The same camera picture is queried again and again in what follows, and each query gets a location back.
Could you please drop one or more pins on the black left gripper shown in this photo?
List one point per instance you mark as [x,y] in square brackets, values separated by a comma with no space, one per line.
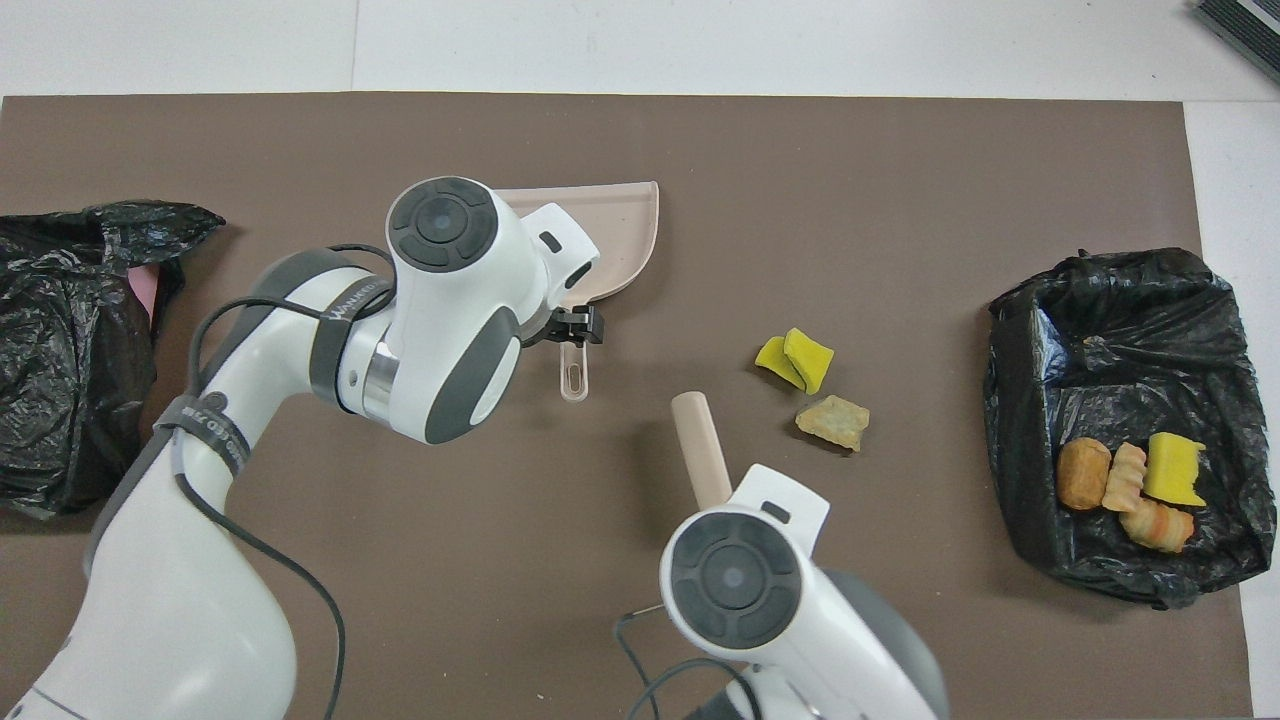
[545,328]

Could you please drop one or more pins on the beige plastic dustpan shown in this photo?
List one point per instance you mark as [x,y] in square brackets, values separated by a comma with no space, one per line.
[620,240]

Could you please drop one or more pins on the beige hand brush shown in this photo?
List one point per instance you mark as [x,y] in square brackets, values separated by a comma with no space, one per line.
[703,450]

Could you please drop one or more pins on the round brown bun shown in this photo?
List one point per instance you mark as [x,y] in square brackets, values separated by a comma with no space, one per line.
[1083,474]

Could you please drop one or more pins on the pale ridged bread piece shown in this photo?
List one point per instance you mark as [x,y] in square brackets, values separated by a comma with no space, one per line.
[1125,478]

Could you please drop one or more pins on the yellow sponge with green pad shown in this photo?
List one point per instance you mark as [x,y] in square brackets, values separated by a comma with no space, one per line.
[1172,468]

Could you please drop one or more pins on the striped orange bread roll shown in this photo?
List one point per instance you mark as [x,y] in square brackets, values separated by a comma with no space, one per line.
[1158,527]

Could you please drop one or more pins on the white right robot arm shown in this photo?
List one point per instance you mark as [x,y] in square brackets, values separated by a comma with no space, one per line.
[760,590]

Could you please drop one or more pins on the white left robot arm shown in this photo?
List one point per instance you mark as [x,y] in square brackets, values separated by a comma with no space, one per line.
[450,300]

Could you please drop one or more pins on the black bag over pink bin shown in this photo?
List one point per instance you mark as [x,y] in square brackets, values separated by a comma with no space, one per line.
[60,400]

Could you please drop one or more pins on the black bag-lined bin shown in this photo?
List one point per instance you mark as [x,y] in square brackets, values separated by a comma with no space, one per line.
[1130,330]

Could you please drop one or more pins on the brown table mat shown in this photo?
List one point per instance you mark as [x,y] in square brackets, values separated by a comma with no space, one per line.
[900,200]

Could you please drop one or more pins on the dark grey ribbed device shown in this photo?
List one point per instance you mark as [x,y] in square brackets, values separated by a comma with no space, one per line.
[1240,25]

